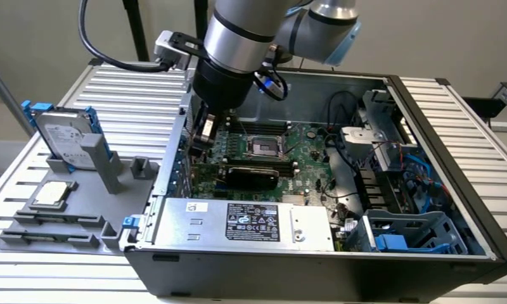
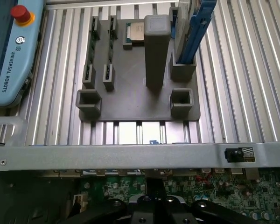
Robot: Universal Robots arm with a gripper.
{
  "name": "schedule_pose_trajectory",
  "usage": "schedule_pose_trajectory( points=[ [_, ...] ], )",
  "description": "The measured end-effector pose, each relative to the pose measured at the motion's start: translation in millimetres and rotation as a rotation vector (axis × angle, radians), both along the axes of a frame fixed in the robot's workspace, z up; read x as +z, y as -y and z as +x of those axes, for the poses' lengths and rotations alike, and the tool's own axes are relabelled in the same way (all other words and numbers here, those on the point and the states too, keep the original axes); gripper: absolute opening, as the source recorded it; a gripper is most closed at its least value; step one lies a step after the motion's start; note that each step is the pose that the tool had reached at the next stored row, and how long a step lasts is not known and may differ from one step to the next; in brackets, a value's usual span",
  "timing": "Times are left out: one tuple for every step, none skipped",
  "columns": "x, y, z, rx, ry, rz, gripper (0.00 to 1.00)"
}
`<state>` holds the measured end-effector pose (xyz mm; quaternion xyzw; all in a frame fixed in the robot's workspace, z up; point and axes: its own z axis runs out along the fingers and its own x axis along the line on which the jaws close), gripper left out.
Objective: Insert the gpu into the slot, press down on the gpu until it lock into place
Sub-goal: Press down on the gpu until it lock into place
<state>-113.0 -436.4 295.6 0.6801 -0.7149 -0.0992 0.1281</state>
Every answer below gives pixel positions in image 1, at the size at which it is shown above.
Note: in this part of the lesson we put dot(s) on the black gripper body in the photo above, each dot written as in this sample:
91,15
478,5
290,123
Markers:
222,84

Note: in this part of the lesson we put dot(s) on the black graphics card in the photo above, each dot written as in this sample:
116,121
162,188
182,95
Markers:
250,177

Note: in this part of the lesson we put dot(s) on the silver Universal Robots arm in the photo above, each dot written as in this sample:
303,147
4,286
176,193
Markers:
244,25

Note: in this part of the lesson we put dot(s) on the short black RAM slot bank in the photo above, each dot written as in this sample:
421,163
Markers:
284,169

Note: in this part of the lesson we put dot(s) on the CPU socket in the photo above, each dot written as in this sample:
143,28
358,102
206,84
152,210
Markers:
266,147

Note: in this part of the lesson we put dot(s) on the black stand pole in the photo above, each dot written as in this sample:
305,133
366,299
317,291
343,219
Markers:
200,19
138,31

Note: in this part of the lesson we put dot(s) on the round coin battery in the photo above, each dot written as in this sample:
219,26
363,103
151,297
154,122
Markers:
313,134

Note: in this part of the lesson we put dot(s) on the green motherboard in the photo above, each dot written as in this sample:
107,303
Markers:
309,171

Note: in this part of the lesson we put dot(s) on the small silver heatsink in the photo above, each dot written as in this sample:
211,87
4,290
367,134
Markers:
294,200

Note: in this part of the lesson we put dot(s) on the silver power supply unit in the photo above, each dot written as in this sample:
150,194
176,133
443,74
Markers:
244,225

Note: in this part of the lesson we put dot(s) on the blue case latch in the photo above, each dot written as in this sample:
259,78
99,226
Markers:
131,221

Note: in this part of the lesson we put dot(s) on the grey parts rack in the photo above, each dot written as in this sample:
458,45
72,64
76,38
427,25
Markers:
88,202

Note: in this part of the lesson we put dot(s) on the silver CPU chip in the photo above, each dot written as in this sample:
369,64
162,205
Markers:
53,193

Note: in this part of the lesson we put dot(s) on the silver metal drive cage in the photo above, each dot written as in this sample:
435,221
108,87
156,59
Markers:
381,133

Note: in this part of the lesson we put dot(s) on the black open PC case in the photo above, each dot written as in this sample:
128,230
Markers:
321,272

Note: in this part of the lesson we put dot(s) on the blue disk bay tab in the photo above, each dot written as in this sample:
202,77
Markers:
391,243

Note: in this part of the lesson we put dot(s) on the grey disk bay cage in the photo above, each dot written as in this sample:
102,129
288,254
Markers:
427,231

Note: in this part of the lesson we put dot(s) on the black box at table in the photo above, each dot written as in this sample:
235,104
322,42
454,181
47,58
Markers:
482,107

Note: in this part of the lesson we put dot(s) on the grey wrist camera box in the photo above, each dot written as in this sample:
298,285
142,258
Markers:
174,47

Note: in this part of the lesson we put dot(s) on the hard disk with blue bracket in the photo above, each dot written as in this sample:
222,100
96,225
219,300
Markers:
63,139

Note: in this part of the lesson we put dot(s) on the grey slanted frame post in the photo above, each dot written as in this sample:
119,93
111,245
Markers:
4,92

